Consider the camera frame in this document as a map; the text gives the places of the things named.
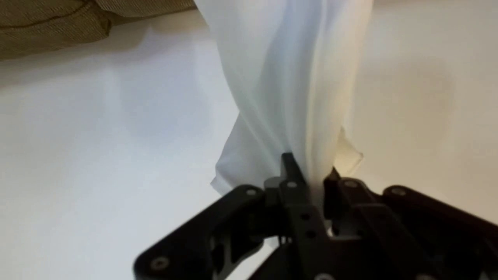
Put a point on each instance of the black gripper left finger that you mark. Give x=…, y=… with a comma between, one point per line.
x=219, y=239

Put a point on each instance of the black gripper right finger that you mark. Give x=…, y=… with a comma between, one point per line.
x=411, y=236

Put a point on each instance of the white pillow case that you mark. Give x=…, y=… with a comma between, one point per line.
x=291, y=69

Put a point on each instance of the brown fabric sofa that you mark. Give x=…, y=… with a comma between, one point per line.
x=28, y=27

